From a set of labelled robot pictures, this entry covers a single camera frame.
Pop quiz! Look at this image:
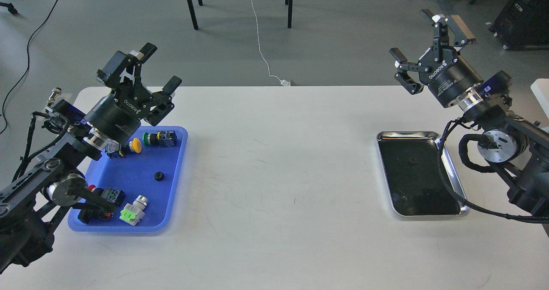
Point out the black equipment case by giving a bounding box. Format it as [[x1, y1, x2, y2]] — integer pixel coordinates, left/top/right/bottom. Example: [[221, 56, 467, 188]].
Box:
[[489, 0, 549, 50]]

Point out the red emergency stop button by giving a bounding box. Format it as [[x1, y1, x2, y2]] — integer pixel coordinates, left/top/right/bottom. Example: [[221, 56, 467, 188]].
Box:
[[77, 184, 126, 224]]

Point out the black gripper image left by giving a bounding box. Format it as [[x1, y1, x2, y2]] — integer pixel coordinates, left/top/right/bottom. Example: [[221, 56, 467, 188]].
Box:
[[84, 42, 182, 142]]

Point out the black cable on floor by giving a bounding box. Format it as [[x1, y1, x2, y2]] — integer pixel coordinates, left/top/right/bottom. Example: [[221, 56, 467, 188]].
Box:
[[0, 0, 100, 135]]

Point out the silver metal tray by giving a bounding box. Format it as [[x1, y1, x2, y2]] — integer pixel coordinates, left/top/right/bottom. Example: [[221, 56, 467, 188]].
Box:
[[376, 130, 470, 221]]

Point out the green push button switch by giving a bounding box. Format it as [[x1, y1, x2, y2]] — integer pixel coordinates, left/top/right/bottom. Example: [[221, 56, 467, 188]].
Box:
[[142, 130, 177, 148]]

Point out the yellow push button switch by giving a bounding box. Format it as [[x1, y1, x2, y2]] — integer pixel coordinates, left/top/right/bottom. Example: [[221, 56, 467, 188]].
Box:
[[104, 138, 142, 158]]

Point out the green white push button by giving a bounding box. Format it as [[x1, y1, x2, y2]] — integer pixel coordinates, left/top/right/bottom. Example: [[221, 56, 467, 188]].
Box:
[[118, 195, 149, 226]]

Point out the white cable on floor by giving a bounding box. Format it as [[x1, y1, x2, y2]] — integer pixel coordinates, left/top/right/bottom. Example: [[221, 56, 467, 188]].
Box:
[[247, 0, 290, 86]]

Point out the blue plastic tray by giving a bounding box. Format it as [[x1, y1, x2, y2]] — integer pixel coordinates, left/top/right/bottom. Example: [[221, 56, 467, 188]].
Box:
[[67, 126, 188, 233]]

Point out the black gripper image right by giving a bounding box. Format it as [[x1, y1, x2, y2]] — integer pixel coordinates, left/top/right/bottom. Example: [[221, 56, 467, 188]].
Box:
[[389, 9, 484, 108]]

